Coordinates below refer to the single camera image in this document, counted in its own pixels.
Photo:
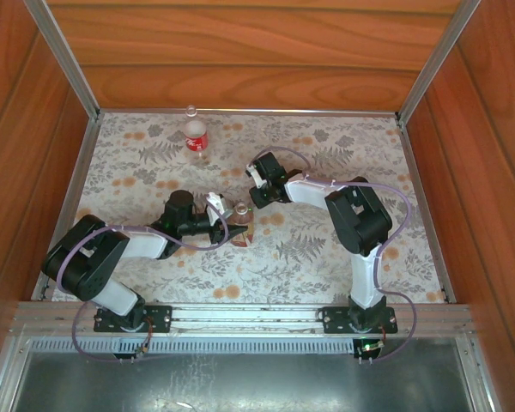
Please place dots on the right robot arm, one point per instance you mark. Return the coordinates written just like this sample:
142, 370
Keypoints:
356, 219

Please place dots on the floral tablecloth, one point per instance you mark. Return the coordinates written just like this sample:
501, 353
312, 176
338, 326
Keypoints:
283, 266

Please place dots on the small circuit board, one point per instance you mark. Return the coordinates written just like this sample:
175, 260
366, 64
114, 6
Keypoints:
142, 349
369, 348

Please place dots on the brown tea bottle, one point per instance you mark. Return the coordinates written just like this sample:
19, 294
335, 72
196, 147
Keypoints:
240, 214

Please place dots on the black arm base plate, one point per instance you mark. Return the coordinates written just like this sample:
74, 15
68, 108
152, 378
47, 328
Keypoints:
337, 319
159, 319

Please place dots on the aluminium frame post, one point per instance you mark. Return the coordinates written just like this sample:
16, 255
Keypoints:
434, 60
66, 60

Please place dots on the aluminium side rail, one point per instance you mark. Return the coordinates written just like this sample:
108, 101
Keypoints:
70, 201
422, 201

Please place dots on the grey metal sheet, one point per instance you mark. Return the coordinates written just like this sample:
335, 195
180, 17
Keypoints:
240, 386

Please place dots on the aluminium front beam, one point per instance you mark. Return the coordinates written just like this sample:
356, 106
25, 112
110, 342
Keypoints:
240, 319

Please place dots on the aluminium back rail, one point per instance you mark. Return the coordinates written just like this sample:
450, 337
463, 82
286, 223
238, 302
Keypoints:
154, 111

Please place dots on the clear bottle red cola label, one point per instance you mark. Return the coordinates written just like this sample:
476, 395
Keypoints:
196, 139

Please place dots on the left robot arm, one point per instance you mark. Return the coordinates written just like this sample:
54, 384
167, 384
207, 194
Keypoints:
86, 262

